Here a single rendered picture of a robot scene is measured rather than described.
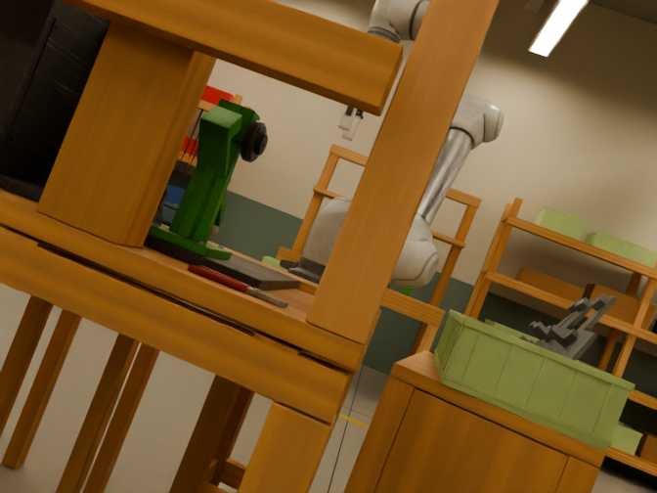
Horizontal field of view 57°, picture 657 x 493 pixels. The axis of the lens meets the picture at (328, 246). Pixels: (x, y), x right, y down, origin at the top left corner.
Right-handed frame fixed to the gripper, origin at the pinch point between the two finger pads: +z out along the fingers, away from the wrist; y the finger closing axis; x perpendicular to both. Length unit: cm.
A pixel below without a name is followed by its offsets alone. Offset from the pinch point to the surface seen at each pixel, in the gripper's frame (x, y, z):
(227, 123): 9, -61, 19
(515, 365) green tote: -60, -8, 41
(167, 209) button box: 32, -13, 38
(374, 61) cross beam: -13, -79, 7
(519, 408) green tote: -65, -9, 51
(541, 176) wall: -133, 519, -131
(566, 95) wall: -127, 519, -224
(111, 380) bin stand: 35, 3, 87
